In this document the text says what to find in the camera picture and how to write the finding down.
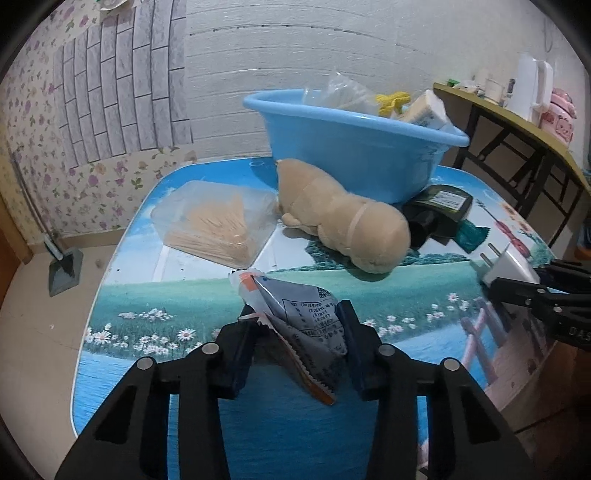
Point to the clear box of toothpicks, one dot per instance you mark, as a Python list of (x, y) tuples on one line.
[(222, 223)]

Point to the pink cartoon container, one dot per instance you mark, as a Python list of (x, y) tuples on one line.
[(558, 120)]

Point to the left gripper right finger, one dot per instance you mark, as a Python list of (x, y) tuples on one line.
[(468, 437)]

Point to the blue plastic basin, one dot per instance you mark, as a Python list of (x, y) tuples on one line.
[(383, 159)]

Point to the tan plush toy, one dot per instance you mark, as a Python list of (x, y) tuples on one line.
[(373, 234)]

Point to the teal green cloth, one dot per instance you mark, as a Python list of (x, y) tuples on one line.
[(469, 237)]

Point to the white paper cup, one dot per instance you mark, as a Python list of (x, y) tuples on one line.
[(493, 91)]

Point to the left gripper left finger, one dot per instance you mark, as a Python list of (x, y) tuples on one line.
[(127, 436)]

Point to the side table black frame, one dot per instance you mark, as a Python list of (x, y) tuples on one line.
[(526, 163)]

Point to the white power adapter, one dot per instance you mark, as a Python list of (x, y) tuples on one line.
[(508, 264)]

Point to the printed snack wrapper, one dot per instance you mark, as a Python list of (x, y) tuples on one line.
[(302, 323)]

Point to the black label packet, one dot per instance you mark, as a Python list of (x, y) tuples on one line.
[(436, 213)]

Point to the Face tissue pack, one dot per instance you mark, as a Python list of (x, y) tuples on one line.
[(427, 111)]

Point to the yellow mesh bag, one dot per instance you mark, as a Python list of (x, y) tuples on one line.
[(392, 104)]

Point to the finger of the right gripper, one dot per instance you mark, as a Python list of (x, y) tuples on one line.
[(566, 276), (543, 300)]

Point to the white electric kettle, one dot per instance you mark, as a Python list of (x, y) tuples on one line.
[(532, 89)]

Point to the dustpan with metal handle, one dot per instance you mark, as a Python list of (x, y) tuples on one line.
[(65, 267)]

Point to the clear plastic bag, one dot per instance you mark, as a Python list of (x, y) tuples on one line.
[(343, 93)]

